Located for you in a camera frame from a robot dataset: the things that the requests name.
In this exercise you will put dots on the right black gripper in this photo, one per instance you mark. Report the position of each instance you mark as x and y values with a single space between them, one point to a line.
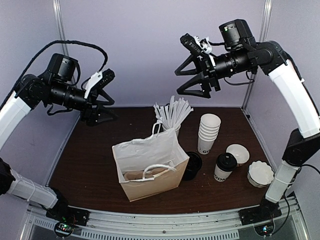
196 80

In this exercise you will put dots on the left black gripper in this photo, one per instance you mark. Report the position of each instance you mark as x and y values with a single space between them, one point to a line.
90 117

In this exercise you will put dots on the brown paper bag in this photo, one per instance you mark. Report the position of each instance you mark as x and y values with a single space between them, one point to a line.
160 150

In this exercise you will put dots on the cardboard cup carrier tray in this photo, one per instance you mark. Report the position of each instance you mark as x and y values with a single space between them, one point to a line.
136 175

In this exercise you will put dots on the black cup lid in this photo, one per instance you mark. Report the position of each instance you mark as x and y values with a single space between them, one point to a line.
226 162

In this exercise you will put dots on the white paper coffee cup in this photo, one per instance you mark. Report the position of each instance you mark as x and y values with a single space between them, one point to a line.
221 175

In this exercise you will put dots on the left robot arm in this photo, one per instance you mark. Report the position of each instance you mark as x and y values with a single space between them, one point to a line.
52 87

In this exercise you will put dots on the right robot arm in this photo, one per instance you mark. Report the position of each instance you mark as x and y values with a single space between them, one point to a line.
245 54

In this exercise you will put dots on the bundle of wrapped straws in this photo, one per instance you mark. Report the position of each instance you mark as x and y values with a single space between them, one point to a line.
173 114

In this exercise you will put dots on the stack of white paper cups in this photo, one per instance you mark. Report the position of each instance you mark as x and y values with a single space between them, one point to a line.
209 127

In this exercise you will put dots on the paper cup holding straws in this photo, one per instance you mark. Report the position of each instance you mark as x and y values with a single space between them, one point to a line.
177 129

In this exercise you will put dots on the stack of black lids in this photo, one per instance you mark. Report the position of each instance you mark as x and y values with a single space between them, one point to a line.
193 166

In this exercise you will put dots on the white round bowl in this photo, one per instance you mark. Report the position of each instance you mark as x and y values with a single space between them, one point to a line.
240 153

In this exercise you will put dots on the white scalloped bowl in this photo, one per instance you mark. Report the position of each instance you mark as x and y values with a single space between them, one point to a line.
260 174

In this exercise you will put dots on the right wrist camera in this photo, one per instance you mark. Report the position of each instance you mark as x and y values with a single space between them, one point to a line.
199 47

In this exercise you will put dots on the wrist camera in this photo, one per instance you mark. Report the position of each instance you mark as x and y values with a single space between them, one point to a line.
97 81
199 47

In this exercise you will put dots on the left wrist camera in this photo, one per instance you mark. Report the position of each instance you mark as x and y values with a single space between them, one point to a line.
97 81

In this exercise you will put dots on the left metal wall post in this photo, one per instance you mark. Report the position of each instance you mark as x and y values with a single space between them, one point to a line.
59 19

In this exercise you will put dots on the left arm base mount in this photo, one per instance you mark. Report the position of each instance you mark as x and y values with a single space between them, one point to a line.
68 219

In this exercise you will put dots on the aluminium front rail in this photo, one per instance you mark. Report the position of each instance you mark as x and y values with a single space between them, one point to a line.
217 225

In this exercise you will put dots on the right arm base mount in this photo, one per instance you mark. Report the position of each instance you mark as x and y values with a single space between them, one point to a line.
261 217

